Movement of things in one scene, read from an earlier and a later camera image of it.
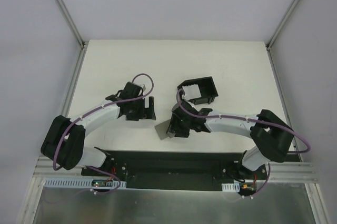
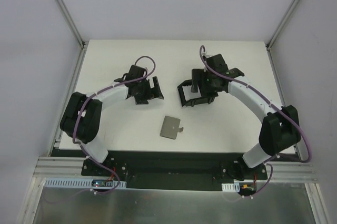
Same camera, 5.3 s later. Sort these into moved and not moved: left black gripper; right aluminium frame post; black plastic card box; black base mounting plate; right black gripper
Moved: right black gripper; left black gripper
Not moved: black plastic card box; black base mounting plate; right aluminium frame post
